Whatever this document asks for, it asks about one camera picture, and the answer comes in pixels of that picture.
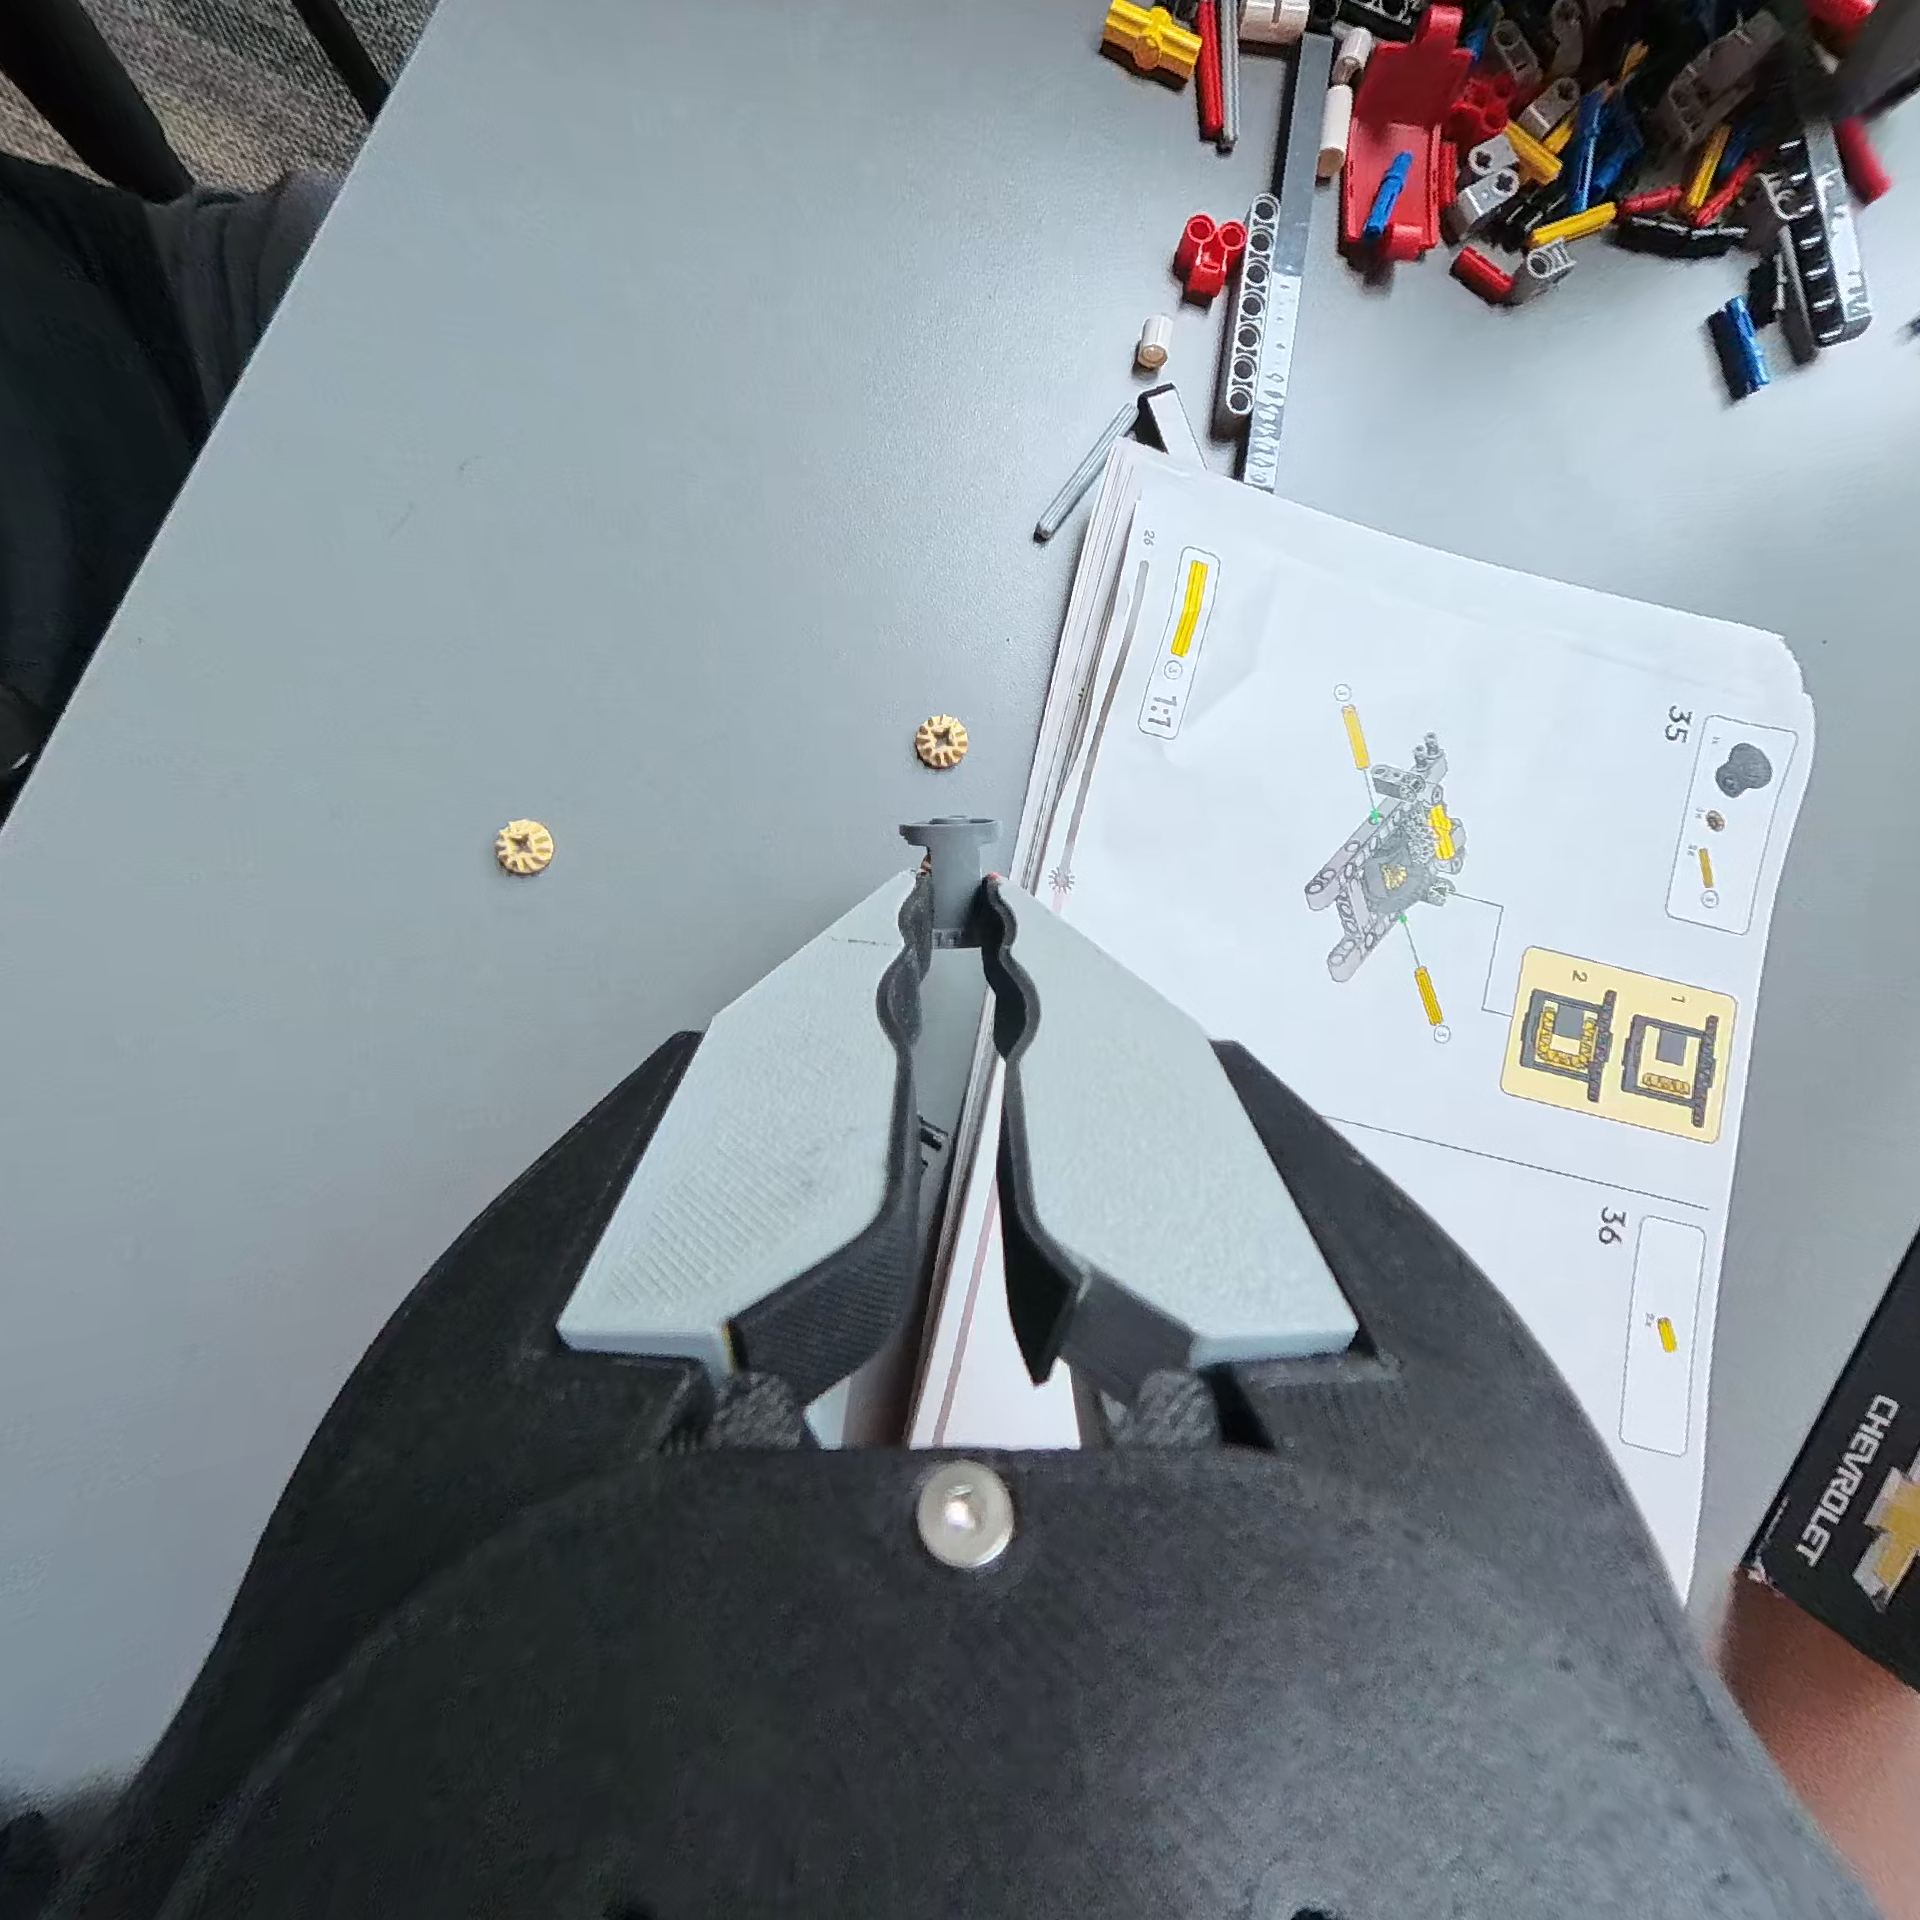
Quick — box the large red lego panel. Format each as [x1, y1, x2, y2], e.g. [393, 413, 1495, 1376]
[1338, 4, 1471, 264]

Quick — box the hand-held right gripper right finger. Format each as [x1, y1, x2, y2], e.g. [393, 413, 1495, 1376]
[978, 874, 1363, 1446]

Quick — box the pile of loose lego pieces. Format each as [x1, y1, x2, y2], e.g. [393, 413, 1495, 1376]
[1320, 0, 1920, 404]

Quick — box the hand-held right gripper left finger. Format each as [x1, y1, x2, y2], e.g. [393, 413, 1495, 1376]
[559, 866, 925, 1421]

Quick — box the lego instruction booklet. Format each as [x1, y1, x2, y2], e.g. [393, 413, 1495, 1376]
[905, 443, 1818, 1610]

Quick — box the black lego set box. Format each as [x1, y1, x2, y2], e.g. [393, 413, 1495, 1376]
[1740, 1230, 1920, 1668]

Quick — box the black office chair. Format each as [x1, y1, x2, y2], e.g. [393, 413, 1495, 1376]
[0, 0, 396, 204]

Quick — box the long grey lego strip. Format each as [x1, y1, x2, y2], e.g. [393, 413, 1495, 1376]
[1238, 32, 1340, 495]

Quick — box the grey lego differential piece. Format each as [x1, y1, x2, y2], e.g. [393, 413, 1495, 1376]
[900, 814, 1004, 954]

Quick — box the yellow lego connector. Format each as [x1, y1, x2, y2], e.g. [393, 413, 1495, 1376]
[1105, 0, 1211, 80]

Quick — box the light grey lego axle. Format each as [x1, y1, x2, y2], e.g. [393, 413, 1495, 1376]
[1033, 403, 1142, 547]

